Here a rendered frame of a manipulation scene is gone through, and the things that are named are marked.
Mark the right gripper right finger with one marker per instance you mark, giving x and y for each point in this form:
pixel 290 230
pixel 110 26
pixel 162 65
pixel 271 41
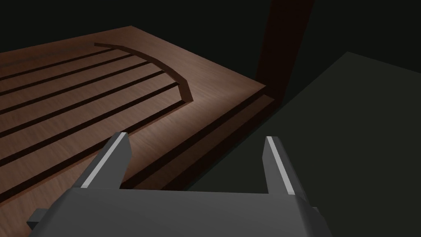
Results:
pixel 279 168

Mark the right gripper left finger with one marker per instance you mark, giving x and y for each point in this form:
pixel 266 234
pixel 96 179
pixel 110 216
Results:
pixel 110 163

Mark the brown wooden slatted door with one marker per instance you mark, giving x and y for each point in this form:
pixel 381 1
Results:
pixel 138 108

